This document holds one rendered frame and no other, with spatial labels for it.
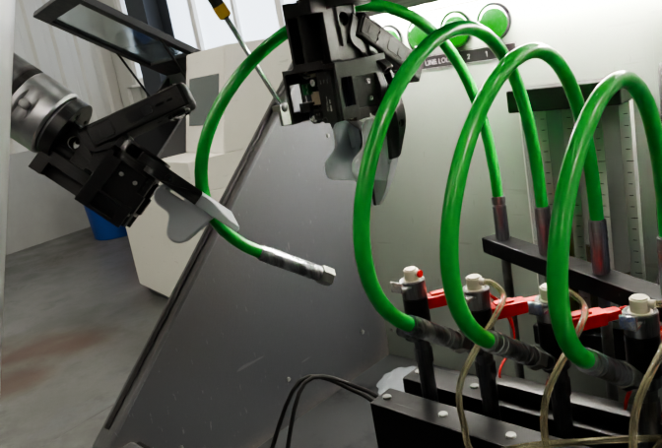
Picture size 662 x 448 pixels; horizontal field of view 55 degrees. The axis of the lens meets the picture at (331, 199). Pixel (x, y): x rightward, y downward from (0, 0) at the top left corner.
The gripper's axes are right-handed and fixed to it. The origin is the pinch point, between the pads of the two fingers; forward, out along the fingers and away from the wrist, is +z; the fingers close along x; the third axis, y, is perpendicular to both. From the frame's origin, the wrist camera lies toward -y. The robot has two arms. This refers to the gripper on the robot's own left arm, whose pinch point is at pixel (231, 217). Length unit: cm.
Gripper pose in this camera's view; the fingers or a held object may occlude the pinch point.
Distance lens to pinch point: 69.7
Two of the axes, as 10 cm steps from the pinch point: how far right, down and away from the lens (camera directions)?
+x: 1.4, -0.4, -9.9
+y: -5.5, 8.2, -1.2
